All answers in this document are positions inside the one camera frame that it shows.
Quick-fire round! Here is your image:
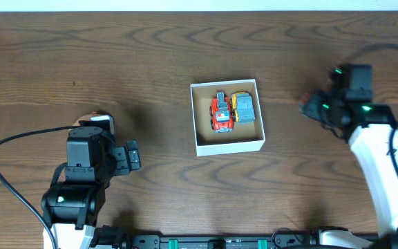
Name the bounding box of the yellow grey toy dump truck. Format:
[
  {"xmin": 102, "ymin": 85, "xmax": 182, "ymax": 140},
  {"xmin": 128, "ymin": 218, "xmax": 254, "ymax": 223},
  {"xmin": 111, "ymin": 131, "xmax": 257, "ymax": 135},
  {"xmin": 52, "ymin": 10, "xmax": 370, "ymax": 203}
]
[{"xmin": 231, "ymin": 91, "xmax": 256, "ymax": 124}]

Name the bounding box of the red toy fire truck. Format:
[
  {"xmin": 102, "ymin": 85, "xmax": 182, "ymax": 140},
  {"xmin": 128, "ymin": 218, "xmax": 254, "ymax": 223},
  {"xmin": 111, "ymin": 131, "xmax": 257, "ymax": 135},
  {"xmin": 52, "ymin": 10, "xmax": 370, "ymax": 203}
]
[{"xmin": 209, "ymin": 91, "xmax": 234, "ymax": 133}]

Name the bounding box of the red round toy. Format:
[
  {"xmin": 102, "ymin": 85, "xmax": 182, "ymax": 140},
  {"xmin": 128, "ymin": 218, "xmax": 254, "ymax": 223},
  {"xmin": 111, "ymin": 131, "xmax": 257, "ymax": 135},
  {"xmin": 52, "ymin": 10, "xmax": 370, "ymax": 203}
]
[{"xmin": 299, "ymin": 93, "xmax": 311, "ymax": 108}]

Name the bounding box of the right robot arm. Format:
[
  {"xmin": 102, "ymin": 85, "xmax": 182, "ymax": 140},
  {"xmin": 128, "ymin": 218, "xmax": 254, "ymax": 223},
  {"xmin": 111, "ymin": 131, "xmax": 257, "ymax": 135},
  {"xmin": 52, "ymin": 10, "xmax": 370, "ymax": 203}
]
[{"xmin": 301, "ymin": 64, "xmax": 398, "ymax": 248}]

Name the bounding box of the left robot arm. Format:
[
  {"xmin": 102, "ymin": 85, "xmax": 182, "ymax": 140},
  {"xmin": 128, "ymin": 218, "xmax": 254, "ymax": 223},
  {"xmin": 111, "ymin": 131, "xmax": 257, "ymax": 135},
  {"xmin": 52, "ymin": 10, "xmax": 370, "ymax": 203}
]
[{"xmin": 41, "ymin": 126, "xmax": 141, "ymax": 248}]

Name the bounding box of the brown plush toy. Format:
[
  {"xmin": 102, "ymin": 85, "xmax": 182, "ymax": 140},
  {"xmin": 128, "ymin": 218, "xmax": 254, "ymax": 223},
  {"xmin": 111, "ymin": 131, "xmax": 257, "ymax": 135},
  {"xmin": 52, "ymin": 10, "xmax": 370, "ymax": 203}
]
[{"xmin": 73, "ymin": 114, "xmax": 93, "ymax": 126}]

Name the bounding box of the white cardboard box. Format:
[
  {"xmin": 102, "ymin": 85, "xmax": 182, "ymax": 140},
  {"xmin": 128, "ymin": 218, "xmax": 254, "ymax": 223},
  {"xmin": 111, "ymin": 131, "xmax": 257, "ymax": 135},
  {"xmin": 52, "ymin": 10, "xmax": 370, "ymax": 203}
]
[{"xmin": 190, "ymin": 79, "xmax": 265, "ymax": 156}]

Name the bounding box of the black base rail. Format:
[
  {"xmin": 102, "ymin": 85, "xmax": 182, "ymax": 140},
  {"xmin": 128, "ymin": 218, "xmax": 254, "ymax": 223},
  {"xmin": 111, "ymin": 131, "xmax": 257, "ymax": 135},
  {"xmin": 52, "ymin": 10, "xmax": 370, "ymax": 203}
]
[{"xmin": 87, "ymin": 225, "xmax": 378, "ymax": 249}]

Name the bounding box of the left black cable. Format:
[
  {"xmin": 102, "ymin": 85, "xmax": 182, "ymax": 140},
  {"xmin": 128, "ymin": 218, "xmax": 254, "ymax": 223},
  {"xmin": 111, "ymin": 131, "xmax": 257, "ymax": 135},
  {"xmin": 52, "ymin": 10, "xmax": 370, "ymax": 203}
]
[{"xmin": 0, "ymin": 125, "xmax": 82, "ymax": 249}]

